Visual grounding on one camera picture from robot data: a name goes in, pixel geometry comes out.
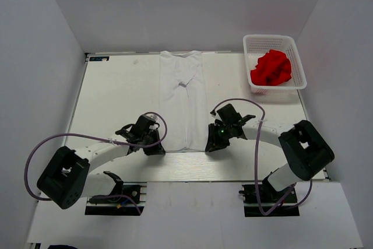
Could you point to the white plastic basket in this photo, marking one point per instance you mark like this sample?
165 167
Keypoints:
257 45

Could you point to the blue table label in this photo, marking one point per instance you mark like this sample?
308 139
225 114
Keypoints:
99 59

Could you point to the white t shirt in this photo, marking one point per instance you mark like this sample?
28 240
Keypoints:
183 101

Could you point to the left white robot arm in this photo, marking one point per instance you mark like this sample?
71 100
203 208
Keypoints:
70 174

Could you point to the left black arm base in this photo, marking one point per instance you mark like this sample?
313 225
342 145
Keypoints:
127 200

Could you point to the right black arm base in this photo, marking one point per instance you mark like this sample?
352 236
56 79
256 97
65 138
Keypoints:
286 208

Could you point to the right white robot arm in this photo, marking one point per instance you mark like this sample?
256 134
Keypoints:
305 150

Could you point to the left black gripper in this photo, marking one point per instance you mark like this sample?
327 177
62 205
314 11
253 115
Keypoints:
157 150

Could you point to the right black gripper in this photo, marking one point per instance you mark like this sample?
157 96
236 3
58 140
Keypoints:
214 143

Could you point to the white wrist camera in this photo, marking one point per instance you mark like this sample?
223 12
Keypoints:
153 124
217 119

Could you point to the red t shirt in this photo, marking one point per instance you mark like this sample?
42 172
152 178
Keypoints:
272 69

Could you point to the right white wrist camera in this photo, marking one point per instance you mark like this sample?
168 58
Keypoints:
217 119

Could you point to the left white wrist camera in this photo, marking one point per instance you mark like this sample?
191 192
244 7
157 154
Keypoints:
153 124

